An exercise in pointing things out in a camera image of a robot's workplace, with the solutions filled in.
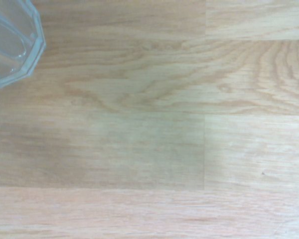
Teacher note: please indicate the clear faceted drinking glass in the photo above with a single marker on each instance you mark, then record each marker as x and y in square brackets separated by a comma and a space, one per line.
[10, 39]

